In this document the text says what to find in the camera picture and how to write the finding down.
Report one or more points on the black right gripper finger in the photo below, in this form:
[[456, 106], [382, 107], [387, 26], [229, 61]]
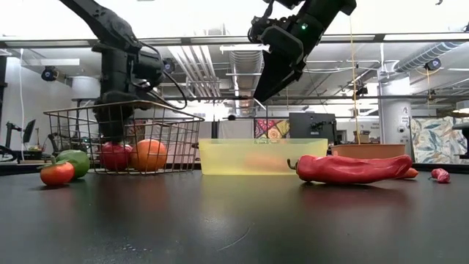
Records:
[[275, 80]]

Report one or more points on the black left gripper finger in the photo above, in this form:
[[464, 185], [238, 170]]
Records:
[[113, 121]]

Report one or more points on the large red green-stemmed fruit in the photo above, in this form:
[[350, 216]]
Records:
[[115, 157]]

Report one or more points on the round orange fruit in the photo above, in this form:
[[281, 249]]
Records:
[[148, 155]]

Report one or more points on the green pepper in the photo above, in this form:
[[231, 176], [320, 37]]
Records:
[[78, 161]]

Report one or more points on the small red tomato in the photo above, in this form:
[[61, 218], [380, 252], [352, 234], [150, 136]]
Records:
[[56, 174]]

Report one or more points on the orange carrot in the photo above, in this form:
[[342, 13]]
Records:
[[264, 161]]

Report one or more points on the long red pepper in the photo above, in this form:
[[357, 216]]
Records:
[[348, 168]]

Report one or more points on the small wrinkled red chili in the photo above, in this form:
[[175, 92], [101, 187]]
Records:
[[440, 176]]

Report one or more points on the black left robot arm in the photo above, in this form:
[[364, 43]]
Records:
[[106, 22]]

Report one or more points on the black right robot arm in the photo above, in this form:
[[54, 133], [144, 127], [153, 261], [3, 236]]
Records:
[[329, 11]]

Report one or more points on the colourful patterned cloth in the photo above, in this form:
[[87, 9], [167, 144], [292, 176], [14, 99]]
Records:
[[272, 129]]

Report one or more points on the black round spotlight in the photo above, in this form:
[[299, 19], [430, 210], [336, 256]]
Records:
[[168, 65], [433, 65], [49, 74]]

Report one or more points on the black computer monitor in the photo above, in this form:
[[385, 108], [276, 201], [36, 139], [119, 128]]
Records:
[[311, 126]]

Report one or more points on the yellow translucent plastic bin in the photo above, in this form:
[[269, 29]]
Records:
[[220, 157]]

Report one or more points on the grey round pillar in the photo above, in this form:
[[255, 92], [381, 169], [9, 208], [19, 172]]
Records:
[[394, 110]]

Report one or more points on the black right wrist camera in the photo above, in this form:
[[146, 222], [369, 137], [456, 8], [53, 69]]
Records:
[[282, 44]]

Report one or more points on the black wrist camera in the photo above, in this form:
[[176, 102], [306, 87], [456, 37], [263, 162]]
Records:
[[148, 69], [282, 44]]

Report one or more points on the grey air duct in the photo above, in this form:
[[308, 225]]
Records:
[[246, 80]]

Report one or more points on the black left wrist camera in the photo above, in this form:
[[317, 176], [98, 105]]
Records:
[[148, 69]]

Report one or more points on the metal rig frame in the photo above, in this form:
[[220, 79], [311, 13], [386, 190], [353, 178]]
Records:
[[403, 37]]

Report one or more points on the ribbed silver air duct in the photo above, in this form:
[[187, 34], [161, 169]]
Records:
[[425, 55]]

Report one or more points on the leaf pattern wall panel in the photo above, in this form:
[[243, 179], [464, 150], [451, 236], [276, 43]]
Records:
[[436, 141]]

